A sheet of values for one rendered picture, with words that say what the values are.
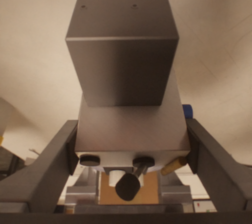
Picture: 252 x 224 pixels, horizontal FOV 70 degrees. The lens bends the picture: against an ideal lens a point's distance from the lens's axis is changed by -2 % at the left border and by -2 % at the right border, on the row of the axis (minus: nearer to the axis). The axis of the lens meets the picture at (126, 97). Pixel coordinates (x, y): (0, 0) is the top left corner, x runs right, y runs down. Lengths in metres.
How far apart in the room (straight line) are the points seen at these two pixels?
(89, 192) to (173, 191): 0.11
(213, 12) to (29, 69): 0.25
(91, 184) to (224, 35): 0.25
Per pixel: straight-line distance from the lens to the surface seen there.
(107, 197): 0.66
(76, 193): 0.27
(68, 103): 0.36
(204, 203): 2.15
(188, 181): 0.92
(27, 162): 0.25
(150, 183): 0.65
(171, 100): 0.16
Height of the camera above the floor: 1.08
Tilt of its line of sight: 35 degrees down
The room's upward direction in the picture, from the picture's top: 180 degrees clockwise
